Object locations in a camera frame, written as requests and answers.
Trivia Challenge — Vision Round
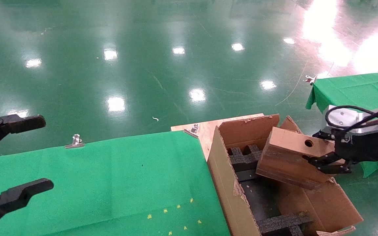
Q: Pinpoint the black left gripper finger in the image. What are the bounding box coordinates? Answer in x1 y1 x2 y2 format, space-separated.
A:
0 179 54 232
0 114 47 157

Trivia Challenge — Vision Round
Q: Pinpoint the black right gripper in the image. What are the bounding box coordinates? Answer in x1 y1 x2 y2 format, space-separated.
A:
302 124 378 174

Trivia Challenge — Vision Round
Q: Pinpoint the small cardboard box with hole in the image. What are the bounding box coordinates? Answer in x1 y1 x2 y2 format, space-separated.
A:
256 127 345 190

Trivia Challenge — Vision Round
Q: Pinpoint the black foam carton liner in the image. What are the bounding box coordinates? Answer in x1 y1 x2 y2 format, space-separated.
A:
235 170 286 225

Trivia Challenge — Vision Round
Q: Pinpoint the large open cardboard carton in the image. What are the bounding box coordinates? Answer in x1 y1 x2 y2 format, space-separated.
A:
207 114 363 236

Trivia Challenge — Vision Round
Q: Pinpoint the small green tablecloth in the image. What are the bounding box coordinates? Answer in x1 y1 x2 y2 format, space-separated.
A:
305 70 378 178

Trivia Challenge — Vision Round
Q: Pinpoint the large green tablecloth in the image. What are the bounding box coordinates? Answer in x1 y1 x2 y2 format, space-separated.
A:
0 130 232 236

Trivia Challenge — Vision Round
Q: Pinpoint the black braided camera cable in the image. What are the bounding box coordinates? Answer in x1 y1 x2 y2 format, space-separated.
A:
325 102 378 131

